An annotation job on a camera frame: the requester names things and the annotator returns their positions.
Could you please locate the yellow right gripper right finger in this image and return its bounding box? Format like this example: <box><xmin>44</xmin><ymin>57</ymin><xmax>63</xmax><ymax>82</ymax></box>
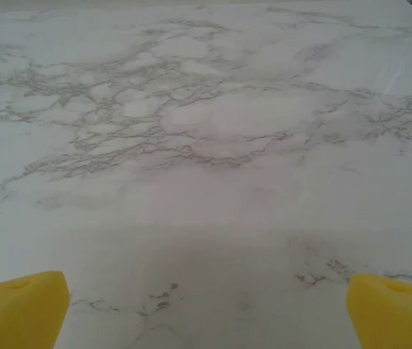
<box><xmin>346</xmin><ymin>273</ymin><xmax>412</xmax><ymax>349</ymax></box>

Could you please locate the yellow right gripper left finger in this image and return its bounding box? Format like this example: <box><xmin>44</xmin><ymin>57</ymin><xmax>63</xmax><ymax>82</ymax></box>
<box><xmin>0</xmin><ymin>270</ymin><xmax>70</xmax><ymax>349</ymax></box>

